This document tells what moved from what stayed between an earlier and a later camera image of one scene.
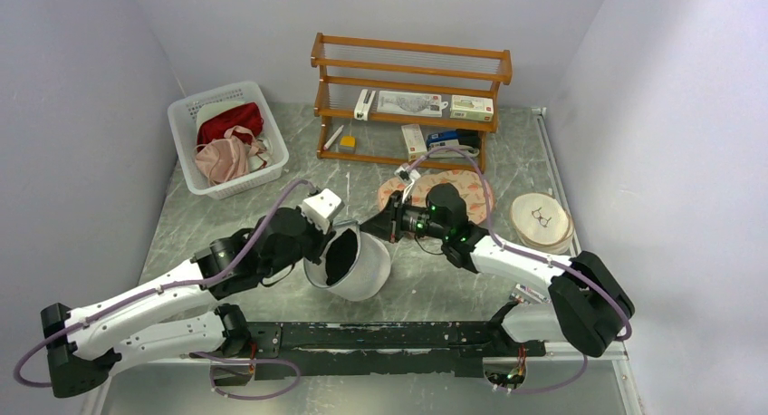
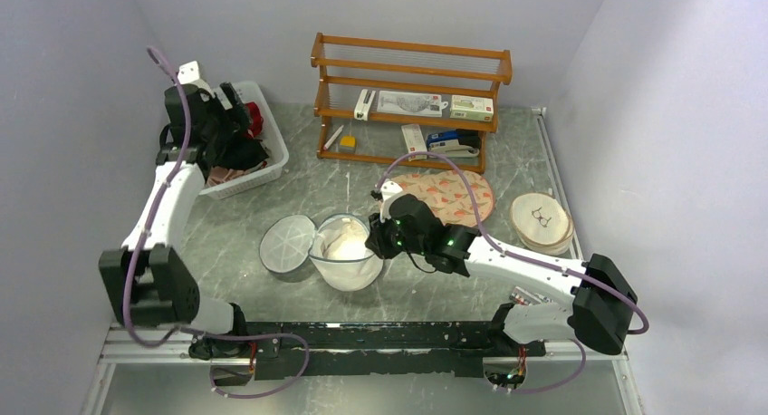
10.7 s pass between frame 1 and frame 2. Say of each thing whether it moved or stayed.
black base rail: stayed
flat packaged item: stayed
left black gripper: moved
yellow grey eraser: stayed
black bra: moved
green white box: stayed
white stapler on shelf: stayed
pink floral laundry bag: stayed
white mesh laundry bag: moved
